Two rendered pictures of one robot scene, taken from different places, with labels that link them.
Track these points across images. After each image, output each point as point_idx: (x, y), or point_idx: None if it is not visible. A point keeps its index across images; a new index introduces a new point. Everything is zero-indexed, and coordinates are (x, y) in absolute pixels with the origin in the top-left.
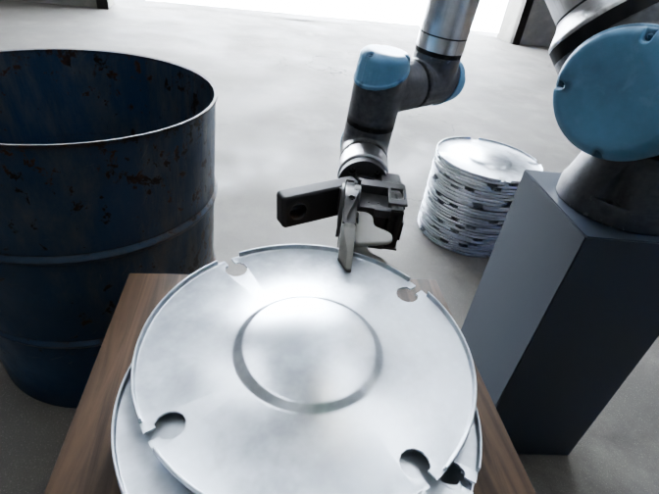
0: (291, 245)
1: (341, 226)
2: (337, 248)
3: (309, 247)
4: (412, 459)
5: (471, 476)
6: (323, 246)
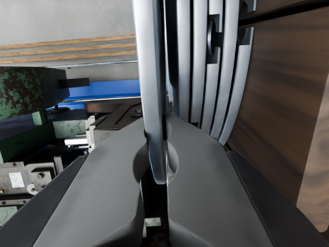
0: (136, 5)
1: (97, 151)
2: (145, 128)
3: (146, 61)
4: (172, 87)
5: (173, 109)
6: (142, 97)
